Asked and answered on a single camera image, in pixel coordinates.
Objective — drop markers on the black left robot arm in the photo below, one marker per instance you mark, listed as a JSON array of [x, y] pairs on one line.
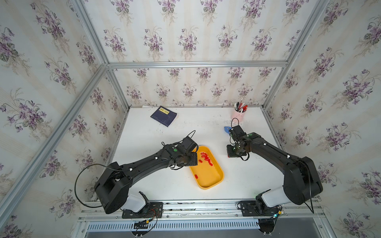
[[112, 188]]

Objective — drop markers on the dark blue notebook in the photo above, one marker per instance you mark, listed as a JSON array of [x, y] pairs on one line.
[[164, 116]]

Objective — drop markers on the red pens in cup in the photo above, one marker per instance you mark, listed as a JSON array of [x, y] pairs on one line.
[[240, 106]]

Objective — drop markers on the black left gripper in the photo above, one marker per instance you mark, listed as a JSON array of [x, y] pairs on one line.
[[194, 162]]

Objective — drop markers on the aluminium front rail frame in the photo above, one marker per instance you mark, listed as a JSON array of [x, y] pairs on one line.
[[207, 215]]

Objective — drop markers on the yellow plastic storage tray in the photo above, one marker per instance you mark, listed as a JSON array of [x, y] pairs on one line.
[[208, 176]]

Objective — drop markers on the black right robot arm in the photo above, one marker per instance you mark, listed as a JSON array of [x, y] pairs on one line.
[[301, 181]]

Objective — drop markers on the blue plastic clip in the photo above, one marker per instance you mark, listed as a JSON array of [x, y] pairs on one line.
[[227, 129]]

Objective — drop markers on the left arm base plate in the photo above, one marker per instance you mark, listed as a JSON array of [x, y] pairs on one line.
[[148, 211]]

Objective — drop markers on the pink pen cup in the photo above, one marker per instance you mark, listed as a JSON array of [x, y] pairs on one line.
[[237, 115]]

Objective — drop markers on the red sleeve in tray cluster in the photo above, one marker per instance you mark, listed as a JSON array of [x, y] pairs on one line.
[[204, 157]]

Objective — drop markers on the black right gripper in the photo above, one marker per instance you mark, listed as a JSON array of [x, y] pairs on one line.
[[229, 154]]

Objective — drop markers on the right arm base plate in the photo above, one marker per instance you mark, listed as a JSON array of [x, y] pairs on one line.
[[254, 208]]

